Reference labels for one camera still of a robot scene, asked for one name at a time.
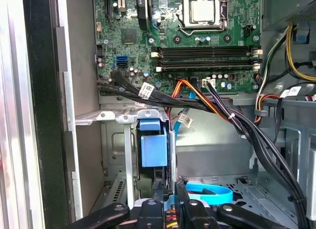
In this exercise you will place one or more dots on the grey power supply unit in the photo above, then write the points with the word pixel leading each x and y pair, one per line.
pixel 279 9

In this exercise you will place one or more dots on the metal locking lever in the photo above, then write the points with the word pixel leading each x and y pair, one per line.
pixel 225 14

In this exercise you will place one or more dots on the white expansion slot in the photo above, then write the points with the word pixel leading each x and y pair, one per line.
pixel 121 0

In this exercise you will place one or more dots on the silver disk bay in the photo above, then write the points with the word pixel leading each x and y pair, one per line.
pixel 128 150

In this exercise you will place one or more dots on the silver CPU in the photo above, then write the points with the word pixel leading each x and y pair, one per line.
pixel 203 11

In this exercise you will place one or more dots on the RAM slot with white clips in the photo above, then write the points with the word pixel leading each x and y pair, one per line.
pixel 207 68
pixel 207 55

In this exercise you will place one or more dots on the black PC case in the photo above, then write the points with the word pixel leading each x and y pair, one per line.
pixel 42 90

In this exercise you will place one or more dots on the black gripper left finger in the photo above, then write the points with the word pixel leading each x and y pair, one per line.
pixel 150 214

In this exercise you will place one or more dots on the silver optical drive cage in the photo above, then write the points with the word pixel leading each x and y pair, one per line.
pixel 296 145

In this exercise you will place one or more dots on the black graphics card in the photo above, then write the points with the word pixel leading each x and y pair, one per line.
pixel 143 14

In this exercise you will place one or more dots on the black expansion slot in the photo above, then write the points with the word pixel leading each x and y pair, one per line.
pixel 109 4

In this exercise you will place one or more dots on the green motherboard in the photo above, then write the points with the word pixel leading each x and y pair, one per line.
pixel 123 53

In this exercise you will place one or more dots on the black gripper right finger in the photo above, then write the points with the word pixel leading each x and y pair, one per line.
pixel 197 216

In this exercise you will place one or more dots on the metal socket cover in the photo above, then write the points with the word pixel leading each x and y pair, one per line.
pixel 185 11

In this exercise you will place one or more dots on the hard disk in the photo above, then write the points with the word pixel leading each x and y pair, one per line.
pixel 153 150

